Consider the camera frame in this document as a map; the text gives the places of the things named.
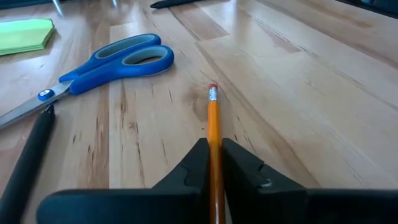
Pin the green sticky note pad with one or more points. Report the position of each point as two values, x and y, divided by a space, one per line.
21 35

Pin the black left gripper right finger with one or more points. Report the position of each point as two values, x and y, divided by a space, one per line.
280 208

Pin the black aluminium table frame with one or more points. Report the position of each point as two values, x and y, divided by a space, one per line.
382 6

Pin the black pen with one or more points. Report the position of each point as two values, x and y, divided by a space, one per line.
28 161
174 3

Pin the orange wooden pencil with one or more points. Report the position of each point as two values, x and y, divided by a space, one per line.
214 124

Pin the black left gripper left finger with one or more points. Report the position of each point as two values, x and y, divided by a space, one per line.
140 205

